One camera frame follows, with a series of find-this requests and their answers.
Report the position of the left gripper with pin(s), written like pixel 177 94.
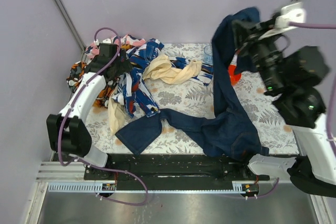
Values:
pixel 122 64

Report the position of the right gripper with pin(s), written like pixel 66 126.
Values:
pixel 247 38

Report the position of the blue white patterned cloth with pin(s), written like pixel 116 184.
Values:
pixel 131 87

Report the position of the orange camouflage cloth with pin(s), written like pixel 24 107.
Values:
pixel 76 76

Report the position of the dark blue denim jeans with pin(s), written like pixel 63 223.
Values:
pixel 231 132

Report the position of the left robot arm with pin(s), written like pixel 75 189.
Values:
pixel 67 130

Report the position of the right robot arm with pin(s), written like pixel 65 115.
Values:
pixel 292 82

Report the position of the pink patterned cloth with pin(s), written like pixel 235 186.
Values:
pixel 127 42

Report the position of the cream cloth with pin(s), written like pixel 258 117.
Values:
pixel 159 68

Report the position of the clear blue plastic cup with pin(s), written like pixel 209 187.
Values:
pixel 208 55

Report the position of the orange plastic bowl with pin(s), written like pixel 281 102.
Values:
pixel 234 78

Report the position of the floral table mat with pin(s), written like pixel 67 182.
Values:
pixel 196 99

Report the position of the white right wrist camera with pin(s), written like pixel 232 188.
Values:
pixel 292 13

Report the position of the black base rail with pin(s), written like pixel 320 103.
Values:
pixel 187 168

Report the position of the grey slotted cable duct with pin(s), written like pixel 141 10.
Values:
pixel 234 187

